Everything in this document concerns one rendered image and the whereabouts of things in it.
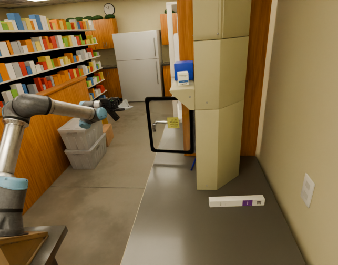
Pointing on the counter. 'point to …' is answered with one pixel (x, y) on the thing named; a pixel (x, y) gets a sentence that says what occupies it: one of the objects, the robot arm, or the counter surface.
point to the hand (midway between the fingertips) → (131, 108)
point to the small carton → (183, 78)
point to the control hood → (184, 93)
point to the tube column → (221, 19)
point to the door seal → (150, 129)
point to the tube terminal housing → (218, 109)
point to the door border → (189, 122)
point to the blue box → (182, 65)
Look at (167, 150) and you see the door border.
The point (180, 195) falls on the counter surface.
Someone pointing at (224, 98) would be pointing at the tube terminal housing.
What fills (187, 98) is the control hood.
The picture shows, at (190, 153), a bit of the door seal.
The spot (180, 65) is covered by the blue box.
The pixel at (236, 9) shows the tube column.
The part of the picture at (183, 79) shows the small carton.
